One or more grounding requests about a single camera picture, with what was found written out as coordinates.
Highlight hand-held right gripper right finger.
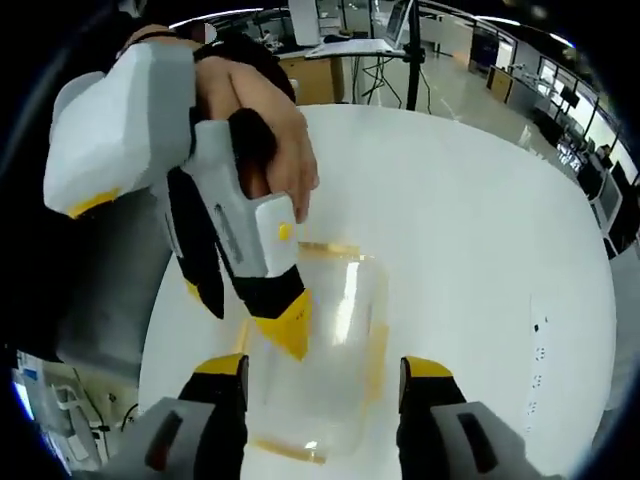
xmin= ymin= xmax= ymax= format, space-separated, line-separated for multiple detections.
xmin=396 ymin=355 xmax=545 ymax=480

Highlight brown cabinet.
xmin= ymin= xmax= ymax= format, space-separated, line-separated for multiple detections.
xmin=486 ymin=64 xmax=517 ymax=105

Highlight black cable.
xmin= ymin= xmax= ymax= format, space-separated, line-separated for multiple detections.
xmin=98 ymin=393 xmax=142 ymax=437

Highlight white marked strip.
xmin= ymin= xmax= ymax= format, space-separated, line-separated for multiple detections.
xmin=521 ymin=293 xmax=552 ymax=432

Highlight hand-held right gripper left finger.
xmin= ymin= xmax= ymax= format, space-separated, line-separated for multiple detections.
xmin=121 ymin=352 xmax=250 ymax=480

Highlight wooden cabinet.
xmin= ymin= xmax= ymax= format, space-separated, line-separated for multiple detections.
xmin=276 ymin=53 xmax=348 ymax=108

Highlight black laptop stand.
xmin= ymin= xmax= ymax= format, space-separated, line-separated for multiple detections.
xmin=356 ymin=0 xmax=432 ymax=114

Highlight clear box with yellow buckles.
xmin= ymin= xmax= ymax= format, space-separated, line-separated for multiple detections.
xmin=238 ymin=239 xmax=392 ymax=465

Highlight open laptop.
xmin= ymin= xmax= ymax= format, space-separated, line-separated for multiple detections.
xmin=303 ymin=1 xmax=419 ymax=60

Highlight person's left hand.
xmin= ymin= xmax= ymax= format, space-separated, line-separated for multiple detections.
xmin=193 ymin=53 xmax=321 ymax=224

